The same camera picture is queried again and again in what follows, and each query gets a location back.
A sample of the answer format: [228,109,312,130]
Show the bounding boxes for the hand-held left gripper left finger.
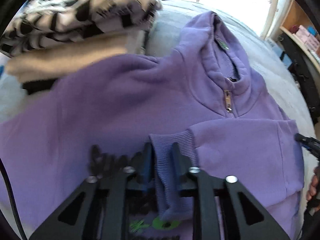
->
[29,142,157,240]

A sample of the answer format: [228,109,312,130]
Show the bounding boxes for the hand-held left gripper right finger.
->
[170,142,292,240]

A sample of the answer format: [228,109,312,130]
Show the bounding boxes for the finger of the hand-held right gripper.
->
[294,133,320,155]

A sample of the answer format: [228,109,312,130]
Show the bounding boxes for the purple zip-neck sweatshirt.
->
[0,11,304,240]

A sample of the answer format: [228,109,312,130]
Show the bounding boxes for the person's right hand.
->
[308,165,320,202]

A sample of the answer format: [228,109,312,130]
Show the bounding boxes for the grey bed blanket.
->
[0,0,318,220]

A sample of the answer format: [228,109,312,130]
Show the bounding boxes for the wooden shelf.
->
[279,0,320,73]

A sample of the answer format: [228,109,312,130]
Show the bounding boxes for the black folded cloth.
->
[22,78,60,96]

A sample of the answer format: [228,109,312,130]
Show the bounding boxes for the beige folded cloth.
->
[5,31,148,83]

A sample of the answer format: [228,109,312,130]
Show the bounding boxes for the black and white patterned cloth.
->
[0,0,174,58]

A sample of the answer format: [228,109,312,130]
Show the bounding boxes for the black cable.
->
[0,155,27,240]

